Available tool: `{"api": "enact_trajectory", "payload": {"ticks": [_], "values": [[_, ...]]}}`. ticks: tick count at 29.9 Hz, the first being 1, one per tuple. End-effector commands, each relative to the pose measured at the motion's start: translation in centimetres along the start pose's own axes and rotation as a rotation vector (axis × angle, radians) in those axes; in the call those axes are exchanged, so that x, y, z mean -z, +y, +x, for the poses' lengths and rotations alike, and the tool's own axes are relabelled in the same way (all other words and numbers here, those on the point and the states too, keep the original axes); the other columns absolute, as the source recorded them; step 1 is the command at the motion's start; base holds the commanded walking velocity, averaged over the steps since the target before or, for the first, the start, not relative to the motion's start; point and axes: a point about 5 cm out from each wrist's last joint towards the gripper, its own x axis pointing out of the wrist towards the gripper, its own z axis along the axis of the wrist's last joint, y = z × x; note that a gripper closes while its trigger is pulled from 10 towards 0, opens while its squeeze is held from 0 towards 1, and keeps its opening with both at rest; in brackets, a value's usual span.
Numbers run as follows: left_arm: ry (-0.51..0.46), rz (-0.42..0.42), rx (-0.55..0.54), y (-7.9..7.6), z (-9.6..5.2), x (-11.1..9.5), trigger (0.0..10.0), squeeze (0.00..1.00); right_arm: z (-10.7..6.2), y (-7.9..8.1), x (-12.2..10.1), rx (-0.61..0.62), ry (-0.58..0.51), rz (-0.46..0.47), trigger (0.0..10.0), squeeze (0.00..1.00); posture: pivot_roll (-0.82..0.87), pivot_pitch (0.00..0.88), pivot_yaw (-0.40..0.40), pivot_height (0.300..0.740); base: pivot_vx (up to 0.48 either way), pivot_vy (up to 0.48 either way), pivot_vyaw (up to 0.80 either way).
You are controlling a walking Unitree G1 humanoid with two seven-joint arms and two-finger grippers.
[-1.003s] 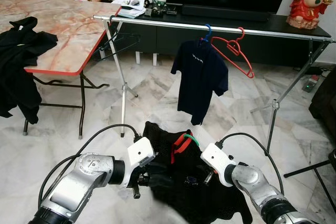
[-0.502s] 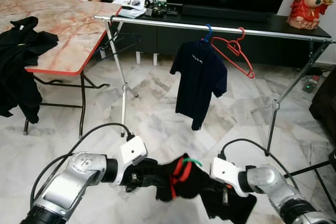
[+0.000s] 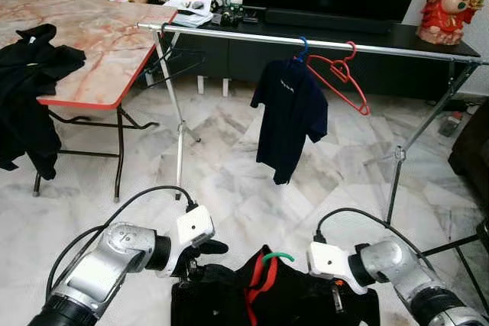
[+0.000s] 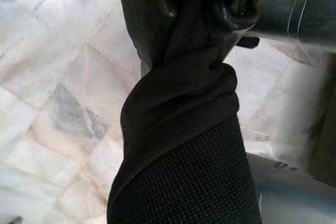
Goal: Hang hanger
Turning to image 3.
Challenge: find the black plastic clothes hanger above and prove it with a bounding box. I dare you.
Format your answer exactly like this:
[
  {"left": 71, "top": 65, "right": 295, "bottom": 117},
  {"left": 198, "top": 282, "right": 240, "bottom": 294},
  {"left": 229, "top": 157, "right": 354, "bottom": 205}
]
[{"left": 144, "top": 24, "right": 207, "bottom": 90}]

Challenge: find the red laughing Buddha statue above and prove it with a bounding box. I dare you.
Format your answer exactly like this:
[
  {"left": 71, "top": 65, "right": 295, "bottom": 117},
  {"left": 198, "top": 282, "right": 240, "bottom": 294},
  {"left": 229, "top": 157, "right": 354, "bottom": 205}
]
[{"left": 416, "top": 0, "right": 487, "bottom": 46}]

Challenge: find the dark brown sofa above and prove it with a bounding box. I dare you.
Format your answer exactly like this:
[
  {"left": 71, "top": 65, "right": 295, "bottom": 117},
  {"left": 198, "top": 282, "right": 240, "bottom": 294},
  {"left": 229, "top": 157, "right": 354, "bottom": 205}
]
[{"left": 447, "top": 101, "right": 489, "bottom": 212}]

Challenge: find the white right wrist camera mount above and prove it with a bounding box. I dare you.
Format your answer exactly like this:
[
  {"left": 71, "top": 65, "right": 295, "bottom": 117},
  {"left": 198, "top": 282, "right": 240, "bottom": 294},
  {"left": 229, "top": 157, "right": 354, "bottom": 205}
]
[{"left": 307, "top": 240, "right": 368, "bottom": 296}]

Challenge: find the silver metal clothes rack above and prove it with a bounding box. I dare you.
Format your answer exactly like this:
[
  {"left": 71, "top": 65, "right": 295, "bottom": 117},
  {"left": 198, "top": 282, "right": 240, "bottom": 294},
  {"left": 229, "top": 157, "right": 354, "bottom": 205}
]
[{"left": 136, "top": 22, "right": 487, "bottom": 226}]

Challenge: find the blue plastic clothes hanger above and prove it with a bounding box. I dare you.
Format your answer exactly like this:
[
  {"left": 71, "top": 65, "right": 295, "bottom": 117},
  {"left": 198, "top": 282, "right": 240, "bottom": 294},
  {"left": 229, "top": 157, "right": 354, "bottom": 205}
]
[{"left": 294, "top": 36, "right": 310, "bottom": 63}]

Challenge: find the black shirt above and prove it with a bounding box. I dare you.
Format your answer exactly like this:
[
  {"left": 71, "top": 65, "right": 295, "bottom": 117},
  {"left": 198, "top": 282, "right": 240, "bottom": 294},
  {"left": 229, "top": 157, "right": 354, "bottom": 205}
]
[{"left": 170, "top": 246, "right": 381, "bottom": 326}]

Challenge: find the black soundbar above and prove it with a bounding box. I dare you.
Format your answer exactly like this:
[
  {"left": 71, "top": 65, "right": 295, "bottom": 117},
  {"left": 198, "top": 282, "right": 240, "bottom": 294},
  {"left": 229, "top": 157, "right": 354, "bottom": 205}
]
[{"left": 264, "top": 8, "right": 397, "bottom": 35}]

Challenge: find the stack of white papers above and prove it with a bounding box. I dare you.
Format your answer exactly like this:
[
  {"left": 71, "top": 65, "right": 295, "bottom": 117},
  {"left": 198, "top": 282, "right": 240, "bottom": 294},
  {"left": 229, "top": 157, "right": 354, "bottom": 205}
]
[{"left": 164, "top": 0, "right": 215, "bottom": 29}]

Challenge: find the navy blue t-shirt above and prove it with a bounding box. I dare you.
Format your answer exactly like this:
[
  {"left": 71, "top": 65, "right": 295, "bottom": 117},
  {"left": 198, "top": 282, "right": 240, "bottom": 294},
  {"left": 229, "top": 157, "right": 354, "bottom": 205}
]
[{"left": 250, "top": 56, "right": 329, "bottom": 186}]

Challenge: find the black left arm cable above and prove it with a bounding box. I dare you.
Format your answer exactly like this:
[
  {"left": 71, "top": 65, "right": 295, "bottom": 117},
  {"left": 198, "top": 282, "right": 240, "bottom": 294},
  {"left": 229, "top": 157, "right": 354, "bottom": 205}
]
[{"left": 46, "top": 186, "right": 201, "bottom": 300}]

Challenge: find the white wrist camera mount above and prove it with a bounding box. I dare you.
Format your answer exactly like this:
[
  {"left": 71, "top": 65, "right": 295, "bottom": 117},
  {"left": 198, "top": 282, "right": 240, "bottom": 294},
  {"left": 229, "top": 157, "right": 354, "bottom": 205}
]
[
  {"left": 307, "top": 240, "right": 368, "bottom": 296},
  {"left": 157, "top": 204, "right": 216, "bottom": 277}
]

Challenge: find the black television console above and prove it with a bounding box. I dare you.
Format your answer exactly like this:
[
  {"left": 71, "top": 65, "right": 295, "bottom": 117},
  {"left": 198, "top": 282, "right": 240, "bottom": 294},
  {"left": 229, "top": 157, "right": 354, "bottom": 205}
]
[{"left": 172, "top": 5, "right": 482, "bottom": 102}]

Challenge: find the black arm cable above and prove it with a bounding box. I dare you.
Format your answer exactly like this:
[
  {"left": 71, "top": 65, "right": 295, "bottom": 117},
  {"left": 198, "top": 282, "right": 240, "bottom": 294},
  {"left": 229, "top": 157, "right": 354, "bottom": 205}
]
[
  {"left": 46, "top": 186, "right": 201, "bottom": 300},
  {"left": 316, "top": 208, "right": 413, "bottom": 254}
]

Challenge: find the black metal stand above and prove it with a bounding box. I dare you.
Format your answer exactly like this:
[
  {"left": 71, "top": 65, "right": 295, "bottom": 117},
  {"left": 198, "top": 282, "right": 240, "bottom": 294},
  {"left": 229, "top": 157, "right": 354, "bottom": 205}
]
[{"left": 420, "top": 219, "right": 489, "bottom": 315}]

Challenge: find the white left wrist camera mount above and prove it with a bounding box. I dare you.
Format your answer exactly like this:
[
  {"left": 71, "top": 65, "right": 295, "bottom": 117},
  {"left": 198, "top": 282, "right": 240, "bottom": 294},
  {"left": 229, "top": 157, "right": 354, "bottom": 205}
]
[{"left": 157, "top": 204, "right": 216, "bottom": 277}]

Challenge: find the red plastic clothes hanger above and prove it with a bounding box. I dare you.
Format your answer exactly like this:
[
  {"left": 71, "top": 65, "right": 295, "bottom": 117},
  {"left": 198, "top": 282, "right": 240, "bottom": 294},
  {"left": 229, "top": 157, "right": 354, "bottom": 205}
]
[{"left": 306, "top": 41, "right": 371, "bottom": 117}]

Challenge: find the floor power strip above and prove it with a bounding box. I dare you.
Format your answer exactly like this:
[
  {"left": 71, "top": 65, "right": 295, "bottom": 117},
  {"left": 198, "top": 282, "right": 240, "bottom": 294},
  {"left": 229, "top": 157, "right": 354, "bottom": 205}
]
[{"left": 439, "top": 111, "right": 463, "bottom": 137}]

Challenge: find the marble pattern folding table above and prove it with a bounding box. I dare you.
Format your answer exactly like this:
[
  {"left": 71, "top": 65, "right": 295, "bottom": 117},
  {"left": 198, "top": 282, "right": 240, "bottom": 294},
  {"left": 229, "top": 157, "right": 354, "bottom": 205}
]
[{"left": 0, "top": 0, "right": 178, "bottom": 201}]

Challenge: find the black garment with yellow logo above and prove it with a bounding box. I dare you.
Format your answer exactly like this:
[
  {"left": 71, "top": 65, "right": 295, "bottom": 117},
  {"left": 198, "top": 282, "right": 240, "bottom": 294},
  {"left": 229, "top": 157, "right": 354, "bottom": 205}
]
[{"left": 0, "top": 24, "right": 87, "bottom": 182}]

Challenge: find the green plastic clothes hanger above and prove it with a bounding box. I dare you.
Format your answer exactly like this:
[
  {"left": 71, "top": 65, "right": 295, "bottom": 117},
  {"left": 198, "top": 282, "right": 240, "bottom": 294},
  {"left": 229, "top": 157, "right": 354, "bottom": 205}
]
[{"left": 262, "top": 251, "right": 296, "bottom": 267}]

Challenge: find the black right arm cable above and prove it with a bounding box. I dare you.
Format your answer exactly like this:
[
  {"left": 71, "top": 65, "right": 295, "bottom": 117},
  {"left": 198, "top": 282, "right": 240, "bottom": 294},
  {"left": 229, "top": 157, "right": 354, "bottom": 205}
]
[{"left": 316, "top": 208, "right": 413, "bottom": 254}]

